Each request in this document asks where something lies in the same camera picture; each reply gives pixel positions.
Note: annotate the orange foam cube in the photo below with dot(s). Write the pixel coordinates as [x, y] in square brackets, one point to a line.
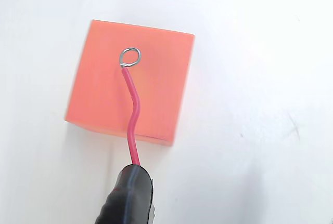
[161, 78]

